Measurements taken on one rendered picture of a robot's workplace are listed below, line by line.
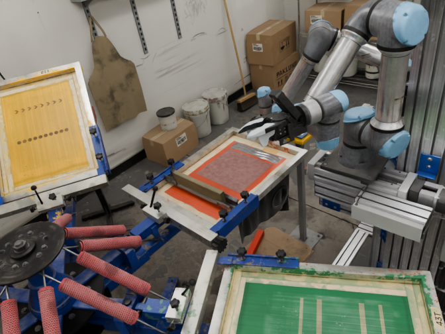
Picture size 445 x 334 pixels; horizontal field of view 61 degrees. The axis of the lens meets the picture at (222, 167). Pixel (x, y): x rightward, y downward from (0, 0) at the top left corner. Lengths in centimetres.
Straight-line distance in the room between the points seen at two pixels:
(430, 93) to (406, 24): 42
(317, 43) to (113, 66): 236
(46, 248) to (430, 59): 153
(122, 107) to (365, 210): 291
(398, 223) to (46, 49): 299
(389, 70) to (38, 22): 284
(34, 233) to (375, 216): 131
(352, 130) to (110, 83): 276
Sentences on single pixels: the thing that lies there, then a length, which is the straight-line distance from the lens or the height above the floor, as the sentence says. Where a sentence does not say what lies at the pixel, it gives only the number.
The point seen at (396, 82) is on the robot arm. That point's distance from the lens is 137.
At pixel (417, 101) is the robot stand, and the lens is 163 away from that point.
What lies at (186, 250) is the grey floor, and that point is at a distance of 311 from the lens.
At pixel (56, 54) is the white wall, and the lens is 363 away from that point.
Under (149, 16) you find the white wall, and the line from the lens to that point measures 411.
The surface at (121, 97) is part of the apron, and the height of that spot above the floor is 79.
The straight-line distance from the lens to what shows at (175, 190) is 213.
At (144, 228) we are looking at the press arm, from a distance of 182.
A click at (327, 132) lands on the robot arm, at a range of 126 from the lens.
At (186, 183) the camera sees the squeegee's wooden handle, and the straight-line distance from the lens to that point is 203.
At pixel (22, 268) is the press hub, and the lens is 151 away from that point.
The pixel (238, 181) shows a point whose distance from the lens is 208.
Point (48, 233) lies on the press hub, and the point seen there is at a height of 131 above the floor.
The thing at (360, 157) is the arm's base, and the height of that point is 131.
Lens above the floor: 223
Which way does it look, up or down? 35 degrees down
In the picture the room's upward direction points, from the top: 11 degrees counter-clockwise
